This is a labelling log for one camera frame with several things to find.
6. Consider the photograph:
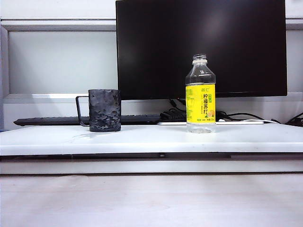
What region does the black power adapter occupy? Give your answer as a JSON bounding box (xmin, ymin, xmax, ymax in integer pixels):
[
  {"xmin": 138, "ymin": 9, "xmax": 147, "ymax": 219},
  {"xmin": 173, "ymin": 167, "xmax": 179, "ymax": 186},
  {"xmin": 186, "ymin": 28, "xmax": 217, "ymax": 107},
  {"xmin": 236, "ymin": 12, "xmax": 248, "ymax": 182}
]
[{"xmin": 160, "ymin": 108, "xmax": 186, "ymax": 122}]

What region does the black textured mug with handle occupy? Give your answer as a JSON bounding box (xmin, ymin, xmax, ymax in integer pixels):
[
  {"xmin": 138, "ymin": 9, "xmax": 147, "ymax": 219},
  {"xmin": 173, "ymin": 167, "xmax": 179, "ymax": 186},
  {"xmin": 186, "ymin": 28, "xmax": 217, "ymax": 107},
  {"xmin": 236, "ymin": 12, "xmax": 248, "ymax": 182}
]
[{"xmin": 75, "ymin": 88, "xmax": 122, "ymax": 132}]

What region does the clear bottle with yellow label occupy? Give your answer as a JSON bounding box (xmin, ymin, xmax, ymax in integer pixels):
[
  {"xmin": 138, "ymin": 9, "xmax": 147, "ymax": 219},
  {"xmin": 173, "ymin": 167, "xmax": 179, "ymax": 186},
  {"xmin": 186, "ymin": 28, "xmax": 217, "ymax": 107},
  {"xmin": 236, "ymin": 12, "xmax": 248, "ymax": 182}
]
[{"xmin": 185, "ymin": 53, "xmax": 216, "ymax": 134}]

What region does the black keyboard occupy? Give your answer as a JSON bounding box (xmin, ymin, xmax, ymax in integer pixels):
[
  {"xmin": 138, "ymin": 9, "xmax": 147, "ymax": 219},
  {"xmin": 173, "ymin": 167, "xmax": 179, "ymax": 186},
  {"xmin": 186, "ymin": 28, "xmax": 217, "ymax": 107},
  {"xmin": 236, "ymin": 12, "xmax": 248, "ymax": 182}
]
[{"xmin": 13, "ymin": 114, "xmax": 161, "ymax": 126}]

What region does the grey aluminium partition frame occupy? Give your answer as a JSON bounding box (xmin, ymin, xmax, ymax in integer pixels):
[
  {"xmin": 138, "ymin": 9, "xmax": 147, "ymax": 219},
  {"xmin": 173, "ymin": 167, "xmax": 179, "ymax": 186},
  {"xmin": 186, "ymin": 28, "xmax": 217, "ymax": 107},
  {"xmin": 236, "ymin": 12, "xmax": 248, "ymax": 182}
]
[{"xmin": 0, "ymin": 18, "xmax": 303, "ymax": 103}]

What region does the black cable beside stand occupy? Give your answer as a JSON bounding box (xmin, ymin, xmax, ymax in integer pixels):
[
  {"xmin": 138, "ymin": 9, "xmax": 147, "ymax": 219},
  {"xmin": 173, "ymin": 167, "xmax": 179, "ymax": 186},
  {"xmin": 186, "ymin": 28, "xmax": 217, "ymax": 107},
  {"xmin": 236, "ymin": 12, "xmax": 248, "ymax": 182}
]
[{"xmin": 215, "ymin": 110, "xmax": 283, "ymax": 124}]

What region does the black computer monitor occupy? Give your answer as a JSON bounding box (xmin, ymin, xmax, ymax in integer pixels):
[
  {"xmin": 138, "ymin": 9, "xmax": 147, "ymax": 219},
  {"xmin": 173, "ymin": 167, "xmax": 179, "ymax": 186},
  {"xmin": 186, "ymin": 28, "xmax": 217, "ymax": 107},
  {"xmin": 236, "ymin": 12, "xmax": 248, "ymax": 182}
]
[{"xmin": 115, "ymin": 0, "xmax": 288, "ymax": 100}]

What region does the silver monitor stand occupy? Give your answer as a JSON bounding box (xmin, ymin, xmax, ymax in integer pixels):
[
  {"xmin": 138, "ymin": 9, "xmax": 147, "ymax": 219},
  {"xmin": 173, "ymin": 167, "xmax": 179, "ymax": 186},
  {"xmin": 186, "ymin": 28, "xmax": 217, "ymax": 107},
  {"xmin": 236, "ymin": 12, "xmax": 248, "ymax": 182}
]
[{"xmin": 156, "ymin": 97, "xmax": 265, "ymax": 125}]

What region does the black cable at table edge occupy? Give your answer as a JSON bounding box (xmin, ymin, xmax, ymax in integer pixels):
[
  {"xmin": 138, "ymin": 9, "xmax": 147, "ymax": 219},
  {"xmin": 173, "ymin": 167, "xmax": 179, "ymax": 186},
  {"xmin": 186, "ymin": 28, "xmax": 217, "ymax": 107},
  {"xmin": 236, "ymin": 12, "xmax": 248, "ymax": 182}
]
[{"xmin": 285, "ymin": 112, "xmax": 303, "ymax": 126}]

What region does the white raised platform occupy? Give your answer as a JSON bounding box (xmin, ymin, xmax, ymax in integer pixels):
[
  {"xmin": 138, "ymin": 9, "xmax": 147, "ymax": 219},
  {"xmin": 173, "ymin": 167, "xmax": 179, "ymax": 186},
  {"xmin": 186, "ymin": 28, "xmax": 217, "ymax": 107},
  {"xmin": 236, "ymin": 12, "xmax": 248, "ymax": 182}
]
[{"xmin": 0, "ymin": 122, "xmax": 303, "ymax": 175}]

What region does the black monitor cable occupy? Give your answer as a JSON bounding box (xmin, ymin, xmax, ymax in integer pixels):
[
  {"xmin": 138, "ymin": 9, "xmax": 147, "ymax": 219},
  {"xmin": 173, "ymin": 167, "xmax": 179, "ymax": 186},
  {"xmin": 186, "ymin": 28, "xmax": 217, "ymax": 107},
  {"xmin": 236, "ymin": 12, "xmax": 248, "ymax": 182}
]
[{"xmin": 169, "ymin": 98, "xmax": 187, "ymax": 112}]

